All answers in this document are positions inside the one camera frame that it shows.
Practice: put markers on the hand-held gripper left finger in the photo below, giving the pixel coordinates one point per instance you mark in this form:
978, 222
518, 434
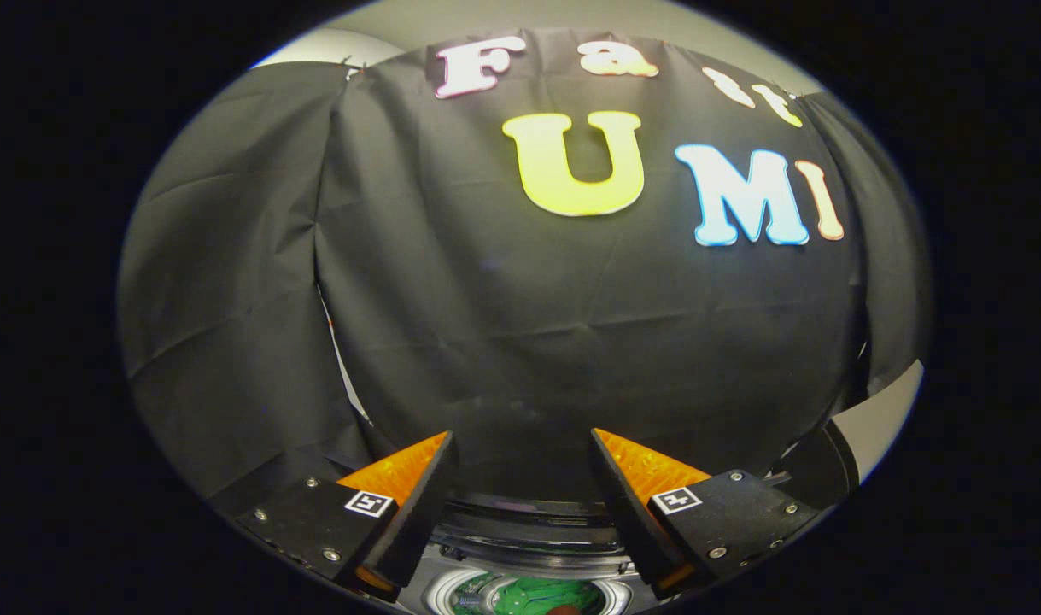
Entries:
418, 504

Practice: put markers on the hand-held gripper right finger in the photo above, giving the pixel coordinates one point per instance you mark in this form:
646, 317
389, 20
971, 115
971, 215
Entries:
627, 504

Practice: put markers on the grey washing machine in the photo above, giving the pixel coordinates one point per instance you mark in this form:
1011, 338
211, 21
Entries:
435, 585

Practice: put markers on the green polo shirt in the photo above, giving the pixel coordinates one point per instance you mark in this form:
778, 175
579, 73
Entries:
529, 594

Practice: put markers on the black backdrop cloth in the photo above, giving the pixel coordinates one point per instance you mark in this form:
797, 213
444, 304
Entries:
529, 325

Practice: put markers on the beige cabinet with dark frame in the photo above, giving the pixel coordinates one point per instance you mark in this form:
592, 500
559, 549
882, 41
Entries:
887, 418

